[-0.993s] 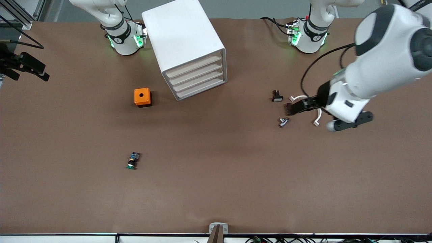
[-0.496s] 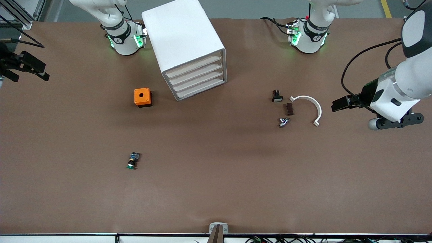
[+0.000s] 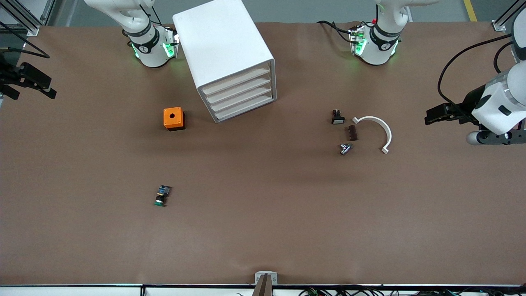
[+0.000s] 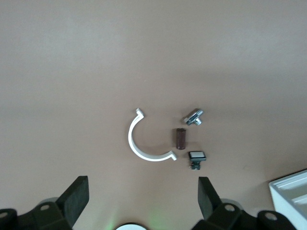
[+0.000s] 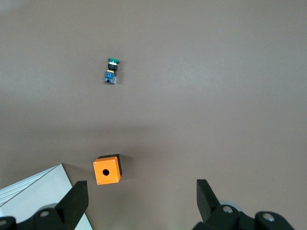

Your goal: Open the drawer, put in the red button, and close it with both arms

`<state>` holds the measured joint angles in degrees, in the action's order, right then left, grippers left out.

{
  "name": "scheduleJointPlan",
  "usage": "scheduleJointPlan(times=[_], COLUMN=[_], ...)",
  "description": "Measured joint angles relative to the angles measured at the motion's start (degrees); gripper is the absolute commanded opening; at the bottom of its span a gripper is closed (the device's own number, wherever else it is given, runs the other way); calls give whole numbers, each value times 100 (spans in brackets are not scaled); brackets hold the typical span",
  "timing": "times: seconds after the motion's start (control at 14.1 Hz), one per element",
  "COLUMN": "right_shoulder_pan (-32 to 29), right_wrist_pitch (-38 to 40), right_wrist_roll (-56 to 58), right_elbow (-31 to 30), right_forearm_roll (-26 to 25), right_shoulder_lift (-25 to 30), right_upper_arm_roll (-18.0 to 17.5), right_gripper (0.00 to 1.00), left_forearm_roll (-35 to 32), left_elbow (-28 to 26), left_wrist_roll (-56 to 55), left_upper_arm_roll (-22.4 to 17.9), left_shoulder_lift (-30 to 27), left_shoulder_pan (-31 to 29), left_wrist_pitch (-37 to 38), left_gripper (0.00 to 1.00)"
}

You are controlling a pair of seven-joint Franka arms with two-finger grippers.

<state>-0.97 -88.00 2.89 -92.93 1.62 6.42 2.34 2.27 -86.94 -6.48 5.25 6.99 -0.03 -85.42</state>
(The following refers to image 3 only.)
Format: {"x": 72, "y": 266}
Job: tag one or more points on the brown table cover sheet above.
{"x": 263, "y": 205}

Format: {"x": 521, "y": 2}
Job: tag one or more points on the white table edge rail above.
{"x": 82, "y": 291}

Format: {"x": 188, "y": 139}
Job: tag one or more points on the white curved plastic bracket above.
{"x": 386, "y": 131}

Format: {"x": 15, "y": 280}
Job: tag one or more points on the small silver metal connector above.
{"x": 345, "y": 149}

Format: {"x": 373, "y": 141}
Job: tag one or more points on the black white square switch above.
{"x": 337, "y": 118}

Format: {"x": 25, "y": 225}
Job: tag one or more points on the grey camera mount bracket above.
{"x": 259, "y": 275}

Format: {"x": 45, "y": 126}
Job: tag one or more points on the brown wedge piece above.
{"x": 264, "y": 287}

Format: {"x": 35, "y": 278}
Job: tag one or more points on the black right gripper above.
{"x": 9, "y": 77}

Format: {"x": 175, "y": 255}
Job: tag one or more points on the brown terminal block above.
{"x": 353, "y": 133}

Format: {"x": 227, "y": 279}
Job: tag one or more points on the aluminium frame profile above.
{"x": 500, "y": 25}
{"x": 24, "y": 29}

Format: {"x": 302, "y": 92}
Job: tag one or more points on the green push button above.
{"x": 162, "y": 196}

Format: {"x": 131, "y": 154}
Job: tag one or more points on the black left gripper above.
{"x": 469, "y": 104}

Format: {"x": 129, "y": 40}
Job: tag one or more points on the orange button enclosure box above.
{"x": 172, "y": 117}

